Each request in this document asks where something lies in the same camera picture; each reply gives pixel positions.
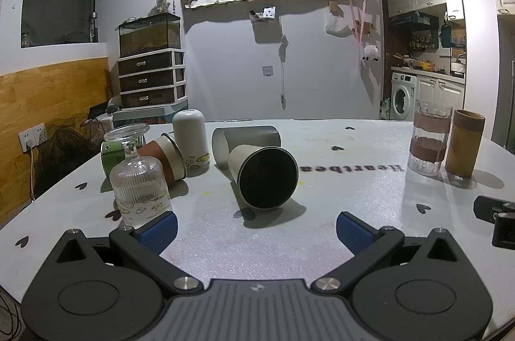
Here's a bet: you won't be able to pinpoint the glass cup with brown bands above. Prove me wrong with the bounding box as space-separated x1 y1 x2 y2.
407 102 454 177

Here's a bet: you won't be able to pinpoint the grey metal cup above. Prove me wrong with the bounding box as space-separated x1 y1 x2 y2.
211 126 281 170

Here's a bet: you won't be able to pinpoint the ribbed clear glass cup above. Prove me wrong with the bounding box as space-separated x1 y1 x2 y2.
104 124 173 229

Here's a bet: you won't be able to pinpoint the pink ribbons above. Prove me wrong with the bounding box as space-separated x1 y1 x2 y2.
348 0 369 53

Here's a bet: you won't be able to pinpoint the hanging grey cable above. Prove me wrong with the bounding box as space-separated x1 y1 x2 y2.
278 35 289 109

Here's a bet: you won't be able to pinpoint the brown paper cup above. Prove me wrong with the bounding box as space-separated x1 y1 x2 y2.
138 133 188 185

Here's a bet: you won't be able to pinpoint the black netting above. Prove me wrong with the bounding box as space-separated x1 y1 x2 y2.
34 115 110 198

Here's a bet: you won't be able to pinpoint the green can lying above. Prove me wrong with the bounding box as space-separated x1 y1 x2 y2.
100 140 146 179

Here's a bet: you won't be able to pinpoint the glass fish tank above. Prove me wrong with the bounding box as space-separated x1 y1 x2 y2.
118 13 181 59

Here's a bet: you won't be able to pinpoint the white washing machine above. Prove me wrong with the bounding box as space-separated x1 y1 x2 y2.
390 71 417 121

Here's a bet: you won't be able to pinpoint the white power cable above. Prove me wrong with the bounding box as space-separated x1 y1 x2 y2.
27 148 38 202

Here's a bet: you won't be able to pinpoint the white cup with yellow print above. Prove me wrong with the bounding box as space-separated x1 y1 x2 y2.
173 109 211 178

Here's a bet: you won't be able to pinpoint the bamboo cup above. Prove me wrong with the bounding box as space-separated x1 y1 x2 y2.
444 109 486 180

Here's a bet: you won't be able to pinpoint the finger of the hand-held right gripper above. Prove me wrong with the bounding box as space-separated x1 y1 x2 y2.
473 195 515 249

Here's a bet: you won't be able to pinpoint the refrigerator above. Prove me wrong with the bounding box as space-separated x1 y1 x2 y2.
492 13 515 153

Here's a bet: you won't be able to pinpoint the white plush sheep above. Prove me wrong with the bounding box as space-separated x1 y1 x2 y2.
360 43 381 62

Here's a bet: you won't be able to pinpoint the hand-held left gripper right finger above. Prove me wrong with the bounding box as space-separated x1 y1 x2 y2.
314 211 464 296

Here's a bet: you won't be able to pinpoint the beige cup with black inside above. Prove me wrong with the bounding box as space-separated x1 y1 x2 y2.
228 145 299 211

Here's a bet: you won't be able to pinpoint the white plastic drawer unit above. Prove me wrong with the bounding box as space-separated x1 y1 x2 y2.
117 48 187 109

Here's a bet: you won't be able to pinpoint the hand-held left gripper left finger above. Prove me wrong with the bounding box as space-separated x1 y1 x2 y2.
52 212 202 297

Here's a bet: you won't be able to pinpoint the white plastic bag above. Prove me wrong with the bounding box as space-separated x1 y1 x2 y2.
324 12 350 36

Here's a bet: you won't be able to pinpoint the white lower kitchen cabinet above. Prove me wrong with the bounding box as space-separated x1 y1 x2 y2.
414 73 468 121

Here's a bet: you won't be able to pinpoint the white wall socket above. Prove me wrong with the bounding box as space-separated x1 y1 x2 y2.
18 122 48 153

